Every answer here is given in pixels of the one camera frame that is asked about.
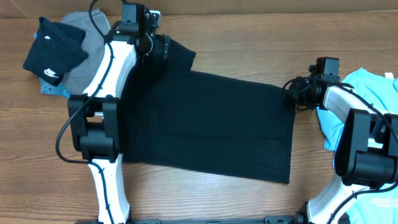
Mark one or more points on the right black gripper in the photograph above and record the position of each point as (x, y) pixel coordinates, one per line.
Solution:
(294, 90)

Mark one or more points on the folded blue denim garment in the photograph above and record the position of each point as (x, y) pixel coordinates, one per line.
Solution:
(48, 89)

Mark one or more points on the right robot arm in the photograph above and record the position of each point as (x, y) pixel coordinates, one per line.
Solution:
(365, 161)

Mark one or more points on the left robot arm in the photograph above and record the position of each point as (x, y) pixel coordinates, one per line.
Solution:
(94, 115)

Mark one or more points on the black t-shirt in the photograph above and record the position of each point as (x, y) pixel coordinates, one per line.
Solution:
(198, 121)

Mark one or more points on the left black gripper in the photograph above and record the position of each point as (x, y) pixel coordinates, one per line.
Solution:
(162, 46)

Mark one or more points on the folded grey trousers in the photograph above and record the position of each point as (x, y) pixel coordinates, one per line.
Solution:
(79, 78)

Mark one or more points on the folded black Nike garment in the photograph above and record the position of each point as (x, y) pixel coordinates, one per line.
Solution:
(55, 51)

